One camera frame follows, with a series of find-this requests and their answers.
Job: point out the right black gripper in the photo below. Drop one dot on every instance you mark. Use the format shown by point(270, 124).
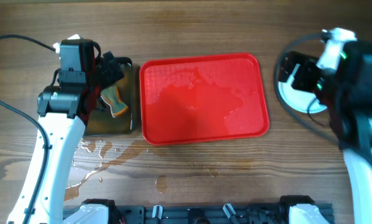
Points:
point(307, 66)

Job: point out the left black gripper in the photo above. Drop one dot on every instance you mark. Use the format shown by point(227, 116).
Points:
point(109, 76)

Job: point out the orange green scrub sponge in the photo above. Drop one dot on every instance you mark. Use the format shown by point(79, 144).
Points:
point(111, 96)

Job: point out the light blue plate top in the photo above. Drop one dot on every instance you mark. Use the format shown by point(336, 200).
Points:
point(299, 100)

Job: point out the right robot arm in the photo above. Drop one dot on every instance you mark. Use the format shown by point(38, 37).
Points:
point(346, 91)

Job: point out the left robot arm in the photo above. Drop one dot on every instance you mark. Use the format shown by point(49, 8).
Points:
point(63, 114)

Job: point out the black water tray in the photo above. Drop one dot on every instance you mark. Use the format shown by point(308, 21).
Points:
point(101, 121)

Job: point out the red serving tray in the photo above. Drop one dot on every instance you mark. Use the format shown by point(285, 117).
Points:
point(205, 98)

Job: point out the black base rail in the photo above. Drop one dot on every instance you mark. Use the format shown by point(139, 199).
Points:
point(253, 213)

